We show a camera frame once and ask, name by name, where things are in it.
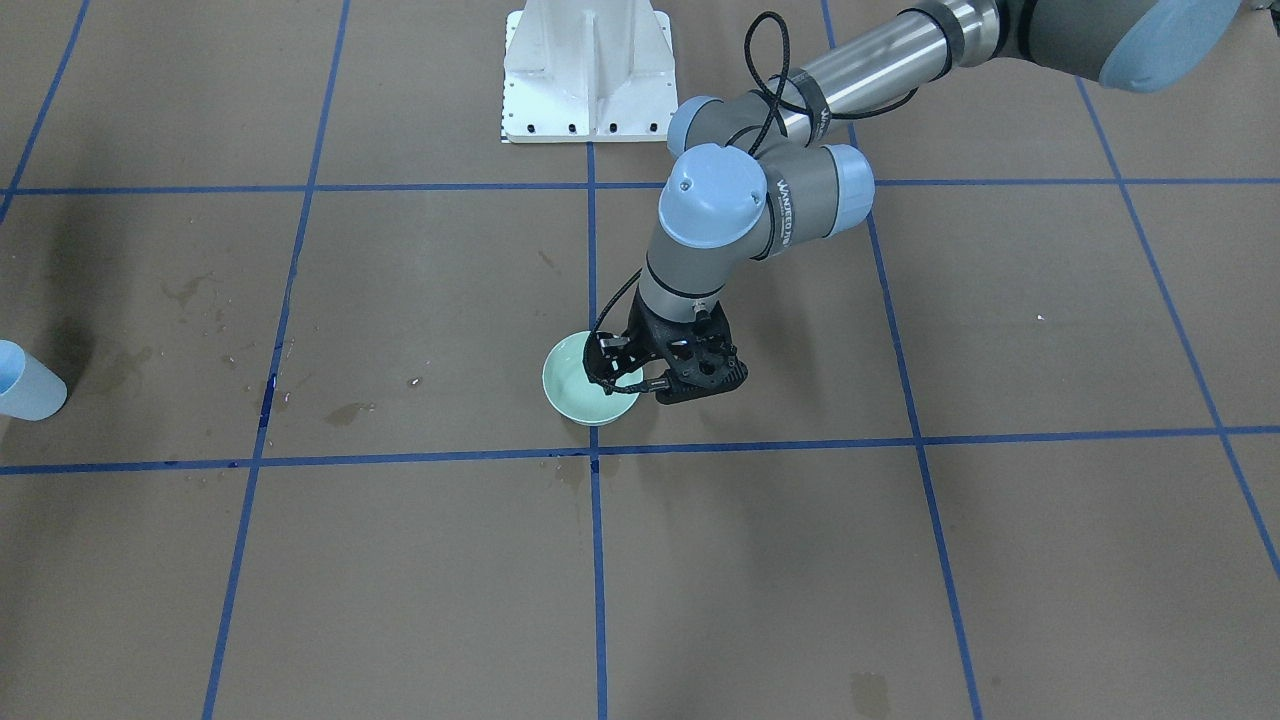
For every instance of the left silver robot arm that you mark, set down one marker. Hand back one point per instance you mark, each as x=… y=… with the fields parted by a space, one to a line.
x=755 y=176

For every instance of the mint green ceramic bowl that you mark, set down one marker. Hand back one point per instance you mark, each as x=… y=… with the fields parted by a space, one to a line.
x=569 y=391

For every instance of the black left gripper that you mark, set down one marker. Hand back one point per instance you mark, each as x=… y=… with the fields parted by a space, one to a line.
x=642 y=336

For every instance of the white pedestal column base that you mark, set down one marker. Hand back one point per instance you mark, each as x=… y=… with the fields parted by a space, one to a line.
x=588 y=71

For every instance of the light blue plastic cup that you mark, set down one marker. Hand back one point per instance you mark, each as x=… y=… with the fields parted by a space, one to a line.
x=29 y=390

